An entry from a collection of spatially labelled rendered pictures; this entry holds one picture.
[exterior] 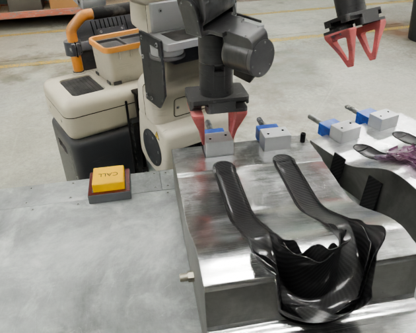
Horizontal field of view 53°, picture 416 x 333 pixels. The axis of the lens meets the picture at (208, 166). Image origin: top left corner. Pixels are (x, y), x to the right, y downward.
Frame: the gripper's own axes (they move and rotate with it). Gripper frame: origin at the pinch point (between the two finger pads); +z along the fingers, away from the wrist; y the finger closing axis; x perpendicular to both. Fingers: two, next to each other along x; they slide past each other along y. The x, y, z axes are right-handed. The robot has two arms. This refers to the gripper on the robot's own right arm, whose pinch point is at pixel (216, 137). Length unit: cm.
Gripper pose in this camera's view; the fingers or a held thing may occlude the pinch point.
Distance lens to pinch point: 77.5
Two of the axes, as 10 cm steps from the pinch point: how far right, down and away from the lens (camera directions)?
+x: -1.8, -5.3, 8.3
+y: 9.8, -1.2, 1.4
